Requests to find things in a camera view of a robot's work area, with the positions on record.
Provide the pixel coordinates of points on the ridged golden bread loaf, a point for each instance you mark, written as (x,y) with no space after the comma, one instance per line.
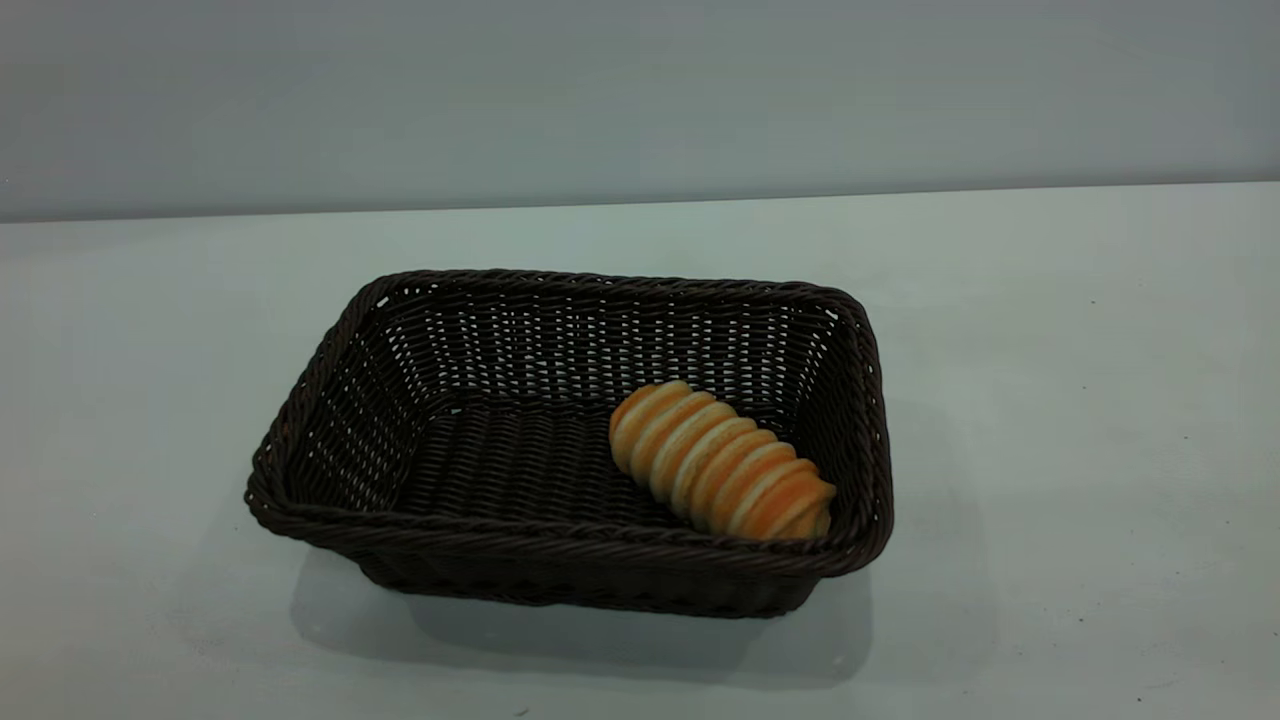
(720,460)

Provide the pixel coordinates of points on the black woven wicker basket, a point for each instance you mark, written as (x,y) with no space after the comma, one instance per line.
(520,470)

